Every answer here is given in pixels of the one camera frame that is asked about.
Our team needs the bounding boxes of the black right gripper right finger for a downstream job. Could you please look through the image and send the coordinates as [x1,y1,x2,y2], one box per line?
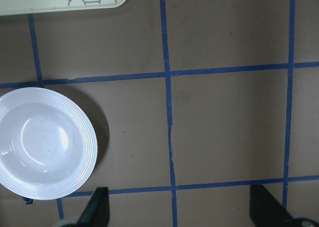
[249,185,299,227]

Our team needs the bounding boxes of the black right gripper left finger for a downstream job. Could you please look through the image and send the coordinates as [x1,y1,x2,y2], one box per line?
[76,187,110,227]

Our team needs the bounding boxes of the white round plate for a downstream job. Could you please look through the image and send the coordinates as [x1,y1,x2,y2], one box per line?
[0,87,98,200]

